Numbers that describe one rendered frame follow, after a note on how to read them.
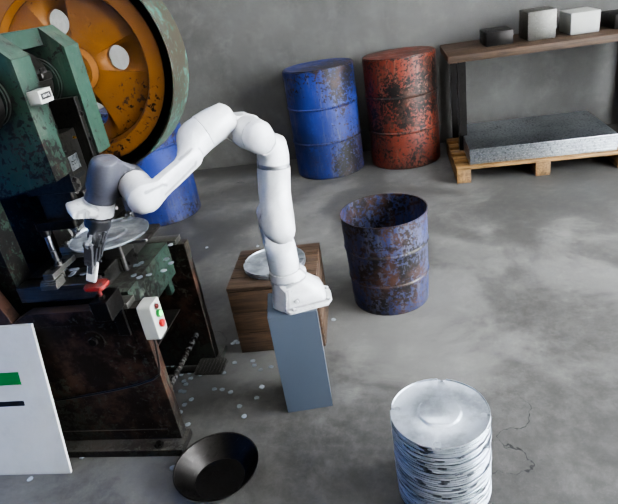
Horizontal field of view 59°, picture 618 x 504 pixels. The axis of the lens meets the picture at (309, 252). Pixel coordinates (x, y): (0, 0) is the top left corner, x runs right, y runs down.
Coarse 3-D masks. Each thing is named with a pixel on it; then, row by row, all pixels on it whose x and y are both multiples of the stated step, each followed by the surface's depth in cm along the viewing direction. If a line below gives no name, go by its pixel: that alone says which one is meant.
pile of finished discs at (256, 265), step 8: (296, 248) 264; (256, 256) 263; (264, 256) 261; (304, 256) 255; (248, 264) 256; (256, 264) 255; (264, 264) 252; (248, 272) 248; (256, 272) 248; (264, 272) 247
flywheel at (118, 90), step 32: (0, 0) 201; (32, 0) 203; (64, 0) 202; (96, 0) 200; (128, 0) 196; (0, 32) 207; (96, 32) 206; (128, 32) 204; (96, 64) 211; (160, 64) 205; (96, 96) 217; (128, 96) 215; (160, 96) 210; (128, 128) 221
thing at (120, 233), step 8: (112, 224) 212; (120, 224) 211; (128, 224) 209; (136, 224) 208; (144, 224) 207; (80, 232) 208; (112, 232) 202; (120, 232) 201; (128, 232) 202; (136, 232) 200; (144, 232) 199; (72, 240) 203; (80, 240) 202; (112, 240) 197; (120, 240) 196; (128, 240) 195; (72, 248) 196; (80, 248) 195; (104, 248) 191; (112, 248) 190
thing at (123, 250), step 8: (152, 224) 206; (152, 232) 199; (136, 240) 194; (144, 240) 194; (120, 248) 199; (128, 248) 205; (104, 256) 201; (112, 256) 201; (120, 256) 201; (128, 256) 204; (136, 256) 209; (120, 264) 202; (128, 264) 203
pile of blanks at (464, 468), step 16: (400, 448) 161; (416, 448) 156; (464, 448) 151; (480, 448) 155; (400, 464) 166; (416, 464) 158; (432, 464) 156; (448, 464) 153; (464, 464) 154; (480, 464) 157; (400, 480) 170; (416, 480) 161; (432, 480) 157; (448, 480) 156; (464, 480) 157; (480, 480) 160; (416, 496) 165; (432, 496) 161; (448, 496) 159; (464, 496) 159; (480, 496) 164
